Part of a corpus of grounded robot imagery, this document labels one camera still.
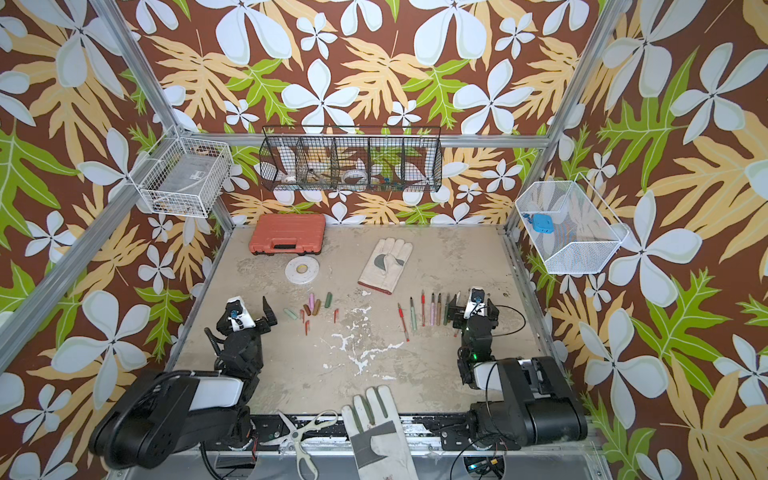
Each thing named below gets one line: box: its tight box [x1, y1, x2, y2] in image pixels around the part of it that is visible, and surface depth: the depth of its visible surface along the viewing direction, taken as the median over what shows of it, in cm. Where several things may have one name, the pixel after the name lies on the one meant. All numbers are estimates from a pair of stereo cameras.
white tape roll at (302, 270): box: [285, 256, 320, 285], surface depth 109 cm
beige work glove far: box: [358, 237, 414, 295], surface depth 110 cm
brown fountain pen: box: [436, 292, 442, 326], surface depth 98 cm
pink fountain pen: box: [430, 292, 437, 326], surface depth 98 cm
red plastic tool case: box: [249, 214, 326, 255], surface depth 117 cm
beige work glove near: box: [341, 385, 419, 480], surface depth 75 cm
